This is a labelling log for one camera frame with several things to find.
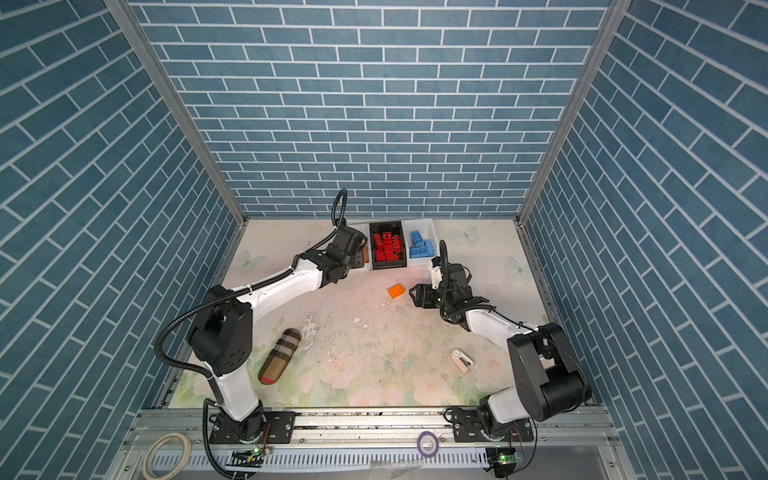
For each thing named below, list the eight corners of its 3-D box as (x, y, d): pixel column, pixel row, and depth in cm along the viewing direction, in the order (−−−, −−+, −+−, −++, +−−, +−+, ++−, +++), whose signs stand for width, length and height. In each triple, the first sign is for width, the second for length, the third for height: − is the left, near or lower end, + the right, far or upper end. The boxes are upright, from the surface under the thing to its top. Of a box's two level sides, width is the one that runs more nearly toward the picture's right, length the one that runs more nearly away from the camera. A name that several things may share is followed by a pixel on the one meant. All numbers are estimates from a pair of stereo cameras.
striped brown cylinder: (260, 382, 83) (255, 378, 80) (291, 331, 92) (287, 326, 89) (274, 388, 82) (270, 384, 79) (304, 336, 91) (301, 330, 88)
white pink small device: (446, 358, 88) (447, 355, 85) (454, 349, 89) (455, 345, 87) (464, 375, 85) (466, 372, 82) (472, 365, 86) (474, 362, 84)
